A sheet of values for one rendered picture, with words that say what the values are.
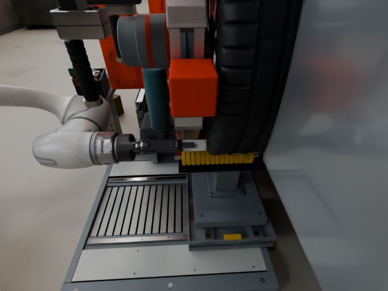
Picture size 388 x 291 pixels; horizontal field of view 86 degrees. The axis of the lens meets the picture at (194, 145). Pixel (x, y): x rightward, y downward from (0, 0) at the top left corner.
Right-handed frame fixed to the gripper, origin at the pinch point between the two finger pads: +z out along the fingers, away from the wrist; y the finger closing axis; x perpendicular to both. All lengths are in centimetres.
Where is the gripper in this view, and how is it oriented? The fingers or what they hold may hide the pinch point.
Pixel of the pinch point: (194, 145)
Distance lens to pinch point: 57.5
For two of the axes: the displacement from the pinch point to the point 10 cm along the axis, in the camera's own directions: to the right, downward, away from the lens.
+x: -0.4, -9.9, 1.0
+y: 0.4, -1.1, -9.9
